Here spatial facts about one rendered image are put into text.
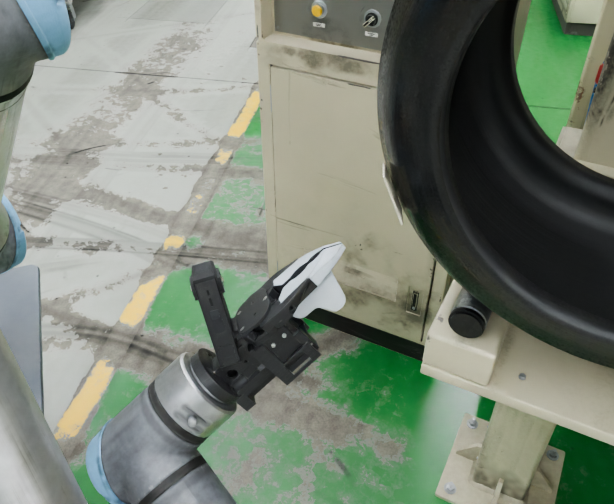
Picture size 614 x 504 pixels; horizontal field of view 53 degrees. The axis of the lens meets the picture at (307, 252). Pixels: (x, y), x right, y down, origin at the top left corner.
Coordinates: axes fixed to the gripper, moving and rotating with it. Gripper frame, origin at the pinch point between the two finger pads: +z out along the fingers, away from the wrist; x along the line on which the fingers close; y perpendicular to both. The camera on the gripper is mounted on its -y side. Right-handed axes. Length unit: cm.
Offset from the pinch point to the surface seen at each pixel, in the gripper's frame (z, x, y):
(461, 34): 21.2, 10.4, -10.6
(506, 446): -6, -45, 84
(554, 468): -2, -54, 109
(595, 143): 37.7, -20.5, 25.2
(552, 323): 11.9, 9.2, 19.6
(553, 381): 8.6, -0.5, 35.2
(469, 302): 7.4, -1.2, 18.0
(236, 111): -4, -256, 18
